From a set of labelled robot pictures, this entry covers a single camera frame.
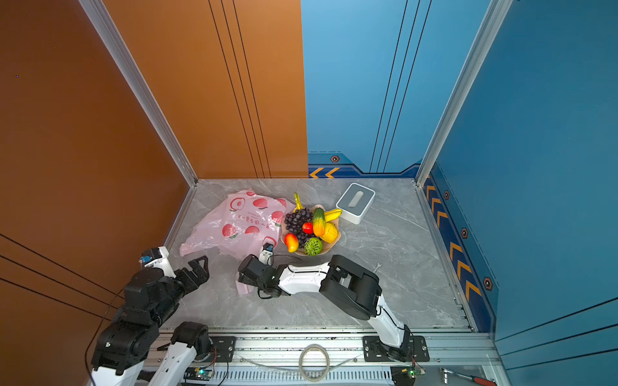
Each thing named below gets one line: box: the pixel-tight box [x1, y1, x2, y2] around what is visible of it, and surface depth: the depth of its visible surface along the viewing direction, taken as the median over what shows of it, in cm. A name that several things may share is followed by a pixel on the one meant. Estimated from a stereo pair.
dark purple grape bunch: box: [284, 207, 317, 248], surface depth 95 cm
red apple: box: [301, 221, 314, 235], surface depth 91 cm
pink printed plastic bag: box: [179, 189, 297, 297], surface depth 96 cm
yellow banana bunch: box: [292, 192, 344, 222], surface depth 96 cm
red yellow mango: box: [284, 233, 299, 254], surface depth 90 cm
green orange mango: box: [312, 207, 326, 238], surface depth 91 cm
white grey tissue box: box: [335, 182, 376, 225], surface depth 108 cm
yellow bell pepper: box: [320, 222, 339, 244], surface depth 93 cm
